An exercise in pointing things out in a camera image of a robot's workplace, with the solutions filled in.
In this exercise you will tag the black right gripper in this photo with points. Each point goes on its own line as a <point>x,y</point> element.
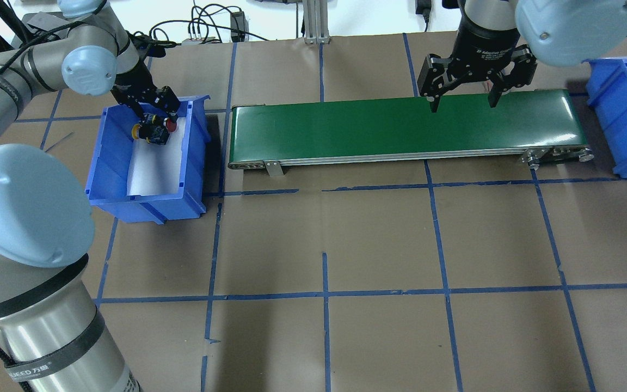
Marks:
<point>479,46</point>

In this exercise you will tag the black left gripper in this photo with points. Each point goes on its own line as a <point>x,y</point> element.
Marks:
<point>134,78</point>

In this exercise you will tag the yellow push button switch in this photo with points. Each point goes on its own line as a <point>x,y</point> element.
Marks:
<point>152,132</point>

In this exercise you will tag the red push button switch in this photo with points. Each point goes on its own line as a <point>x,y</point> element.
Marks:
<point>168,125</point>

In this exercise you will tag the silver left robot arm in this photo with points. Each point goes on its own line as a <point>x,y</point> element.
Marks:
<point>52,335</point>

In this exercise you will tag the white foam pad left bin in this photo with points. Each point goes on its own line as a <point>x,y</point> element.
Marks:
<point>155,169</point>

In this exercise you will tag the green conveyor belt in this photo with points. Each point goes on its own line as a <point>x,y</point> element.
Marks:
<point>540,127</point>

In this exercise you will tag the blue left plastic bin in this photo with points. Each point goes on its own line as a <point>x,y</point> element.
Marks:
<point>106,186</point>

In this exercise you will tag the black power adapter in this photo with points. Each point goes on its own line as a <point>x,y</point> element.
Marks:
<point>238,26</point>

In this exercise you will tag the aluminium frame post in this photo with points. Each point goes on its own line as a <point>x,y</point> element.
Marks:
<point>315,21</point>

